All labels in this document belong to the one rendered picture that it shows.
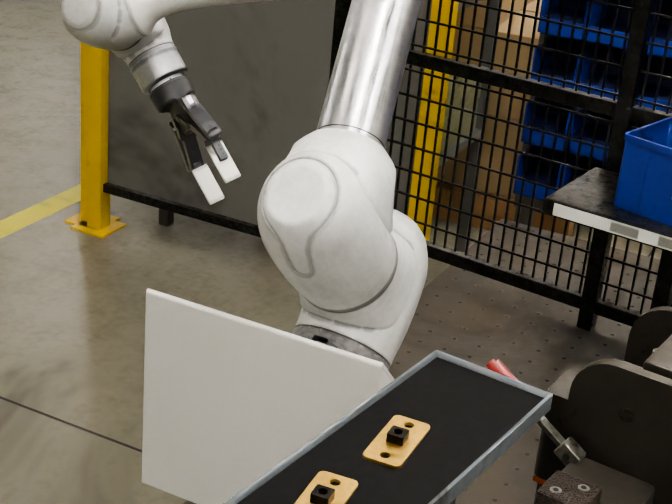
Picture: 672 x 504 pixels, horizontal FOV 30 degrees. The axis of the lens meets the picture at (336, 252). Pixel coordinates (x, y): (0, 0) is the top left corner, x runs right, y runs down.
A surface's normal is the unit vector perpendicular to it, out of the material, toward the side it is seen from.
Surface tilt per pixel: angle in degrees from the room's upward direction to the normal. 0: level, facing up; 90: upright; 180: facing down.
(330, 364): 90
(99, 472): 0
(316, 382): 90
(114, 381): 0
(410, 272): 78
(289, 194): 51
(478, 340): 0
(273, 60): 90
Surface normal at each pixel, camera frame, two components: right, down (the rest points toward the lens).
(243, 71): -0.46, 0.33
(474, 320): 0.08, -0.91
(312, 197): -0.33, -0.33
